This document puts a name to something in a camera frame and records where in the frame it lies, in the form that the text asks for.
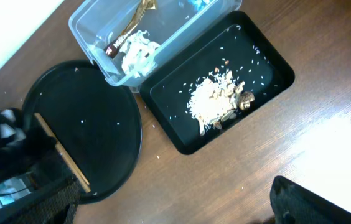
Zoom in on white tissue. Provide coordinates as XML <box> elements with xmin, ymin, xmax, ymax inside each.
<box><xmin>120</xmin><ymin>30</ymin><xmax>161</xmax><ymax>78</ymax></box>

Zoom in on round black tray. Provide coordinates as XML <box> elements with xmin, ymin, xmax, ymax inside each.
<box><xmin>22</xmin><ymin>60</ymin><xmax>143</xmax><ymax>204</ymax></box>

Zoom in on black rectangular tray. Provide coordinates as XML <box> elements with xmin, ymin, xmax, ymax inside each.
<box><xmin>140</xmin><ymin>11</ymin><xmax>295</xmax><ymax>154</ymax></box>

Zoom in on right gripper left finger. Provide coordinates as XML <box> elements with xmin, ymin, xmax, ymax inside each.
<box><xmin>0</xmin><ymin>108</ymin><xmax>80</xmax><ymax>223</ymax></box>

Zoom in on gold snack wrapper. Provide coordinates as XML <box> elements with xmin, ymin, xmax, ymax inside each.
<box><xmin>105</xmin><ymin>0</ymin><xmax>157</xmax><ymax>58</ymax></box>

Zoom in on food scraps pile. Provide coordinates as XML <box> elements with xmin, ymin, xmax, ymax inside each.
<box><xmin>169</xmin><ymin>24</ymin><xmax>279</xmax><ymax>137</ymax></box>

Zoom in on clear plastic bin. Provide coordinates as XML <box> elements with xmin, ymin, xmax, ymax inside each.
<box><xmin>68</xmin><ymin>0</ymin><xmax>242</xmax><ymax>92</ymax></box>

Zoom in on wooden chopstick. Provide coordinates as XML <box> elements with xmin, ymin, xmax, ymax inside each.
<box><xmin>34</xmin><ymin>113</ymin><xmax>91</xmax><ymax>193</ymax></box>

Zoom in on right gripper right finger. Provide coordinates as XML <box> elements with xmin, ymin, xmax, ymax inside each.
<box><xmin>269</xmin><ymin>175</ymin><xmax>351</xmax><ymax>224</ymax></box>

